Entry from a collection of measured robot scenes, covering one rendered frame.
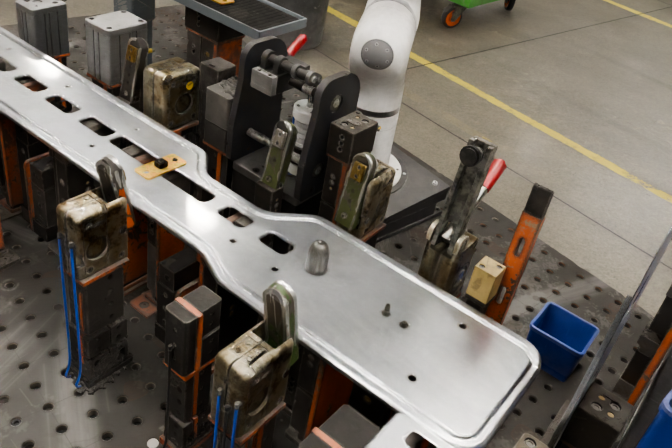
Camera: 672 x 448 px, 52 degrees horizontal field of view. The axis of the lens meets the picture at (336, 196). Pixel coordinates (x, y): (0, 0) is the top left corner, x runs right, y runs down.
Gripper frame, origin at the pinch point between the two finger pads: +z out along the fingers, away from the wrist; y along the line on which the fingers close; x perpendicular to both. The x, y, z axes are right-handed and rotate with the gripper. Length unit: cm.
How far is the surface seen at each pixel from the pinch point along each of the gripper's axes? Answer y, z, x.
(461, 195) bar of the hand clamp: 31, 10, 77
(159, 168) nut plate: 40, 22, 30
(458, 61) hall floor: -301, 123, -16
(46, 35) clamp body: 14.6, 22.6, -23.7
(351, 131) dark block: 24, 11, 56
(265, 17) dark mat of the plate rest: 3.2, 6.5, 24.6
